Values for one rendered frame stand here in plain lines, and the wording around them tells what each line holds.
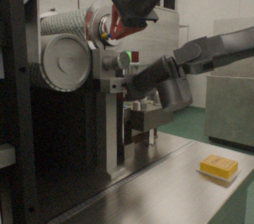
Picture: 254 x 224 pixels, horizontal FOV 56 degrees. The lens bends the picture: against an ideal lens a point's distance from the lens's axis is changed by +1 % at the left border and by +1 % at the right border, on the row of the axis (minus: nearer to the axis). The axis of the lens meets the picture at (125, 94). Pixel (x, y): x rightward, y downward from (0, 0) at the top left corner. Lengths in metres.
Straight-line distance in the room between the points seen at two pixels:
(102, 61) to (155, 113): 0.26
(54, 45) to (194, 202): 0.42
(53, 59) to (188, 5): 5.27
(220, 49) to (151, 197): 0.34
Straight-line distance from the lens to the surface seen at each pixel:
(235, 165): 0.67
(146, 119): 0.69
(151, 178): 0.60
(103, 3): 0.61
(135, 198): 0.53
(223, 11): 5.35
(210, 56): 0.53
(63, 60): 0.52
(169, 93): 0.52
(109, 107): 0.56
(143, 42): 1.24
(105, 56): 0.55
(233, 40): 0.55
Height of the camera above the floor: 1.19
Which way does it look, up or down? 9 degrees down
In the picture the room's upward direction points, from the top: straight up
